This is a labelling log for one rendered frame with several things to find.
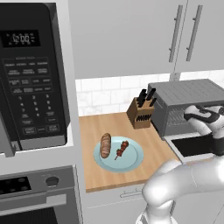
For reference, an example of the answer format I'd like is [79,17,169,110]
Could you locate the grey cupboard bar handle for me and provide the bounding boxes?
[168,4,184,64]
[185,4,204,62]

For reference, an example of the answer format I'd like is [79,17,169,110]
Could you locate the brown baguette bread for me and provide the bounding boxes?
[100,132,113,159]

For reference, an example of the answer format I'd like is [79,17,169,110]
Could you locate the black knife handle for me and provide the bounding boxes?
[136,88,147,109]
[148,97,158,109]
[145,87,157,102]

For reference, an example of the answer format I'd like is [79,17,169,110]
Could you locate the black microwave oven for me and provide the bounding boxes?
[0,2,71,151]

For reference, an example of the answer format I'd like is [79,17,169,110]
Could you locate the red kebab skewer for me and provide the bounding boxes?
[114,140,130,161]

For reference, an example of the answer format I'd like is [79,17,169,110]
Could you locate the toaster oven door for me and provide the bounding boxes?
[164,131,224,165]

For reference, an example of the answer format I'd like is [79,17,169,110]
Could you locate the grey microwave door handle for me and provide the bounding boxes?
[0,112,17,158]

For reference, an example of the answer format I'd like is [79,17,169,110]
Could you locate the steel built-in oven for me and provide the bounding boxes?
[0,165,81,224]

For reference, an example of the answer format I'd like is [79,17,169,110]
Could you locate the wide grey cupboard door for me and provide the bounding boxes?
[67,0,188,80]

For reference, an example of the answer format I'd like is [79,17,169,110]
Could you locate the white drawer front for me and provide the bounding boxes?
[85,181,148,209]

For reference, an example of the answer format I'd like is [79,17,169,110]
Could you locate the silver drawer handle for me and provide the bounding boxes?
[119,188,144,199]

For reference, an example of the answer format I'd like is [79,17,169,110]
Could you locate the white tall appliance cabinet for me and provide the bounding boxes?
[0,0,88,224]

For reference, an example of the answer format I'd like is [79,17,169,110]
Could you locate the grey toaster oven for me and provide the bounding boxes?
[147,78,224,138]

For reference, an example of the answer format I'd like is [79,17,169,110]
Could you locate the light blue plate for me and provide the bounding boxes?
[93,136,144,173]

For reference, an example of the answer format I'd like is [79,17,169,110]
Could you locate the narrow grey cupboard door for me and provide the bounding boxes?
[174,0,224,74]

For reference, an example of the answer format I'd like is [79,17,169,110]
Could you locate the wooden knife block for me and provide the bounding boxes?
[126,97,156,130]

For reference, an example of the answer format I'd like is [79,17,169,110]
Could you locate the black oven knob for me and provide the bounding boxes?
[45,176,60,188]

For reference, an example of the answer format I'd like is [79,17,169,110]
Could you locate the steel oven door handle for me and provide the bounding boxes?
[0,193,68,217]

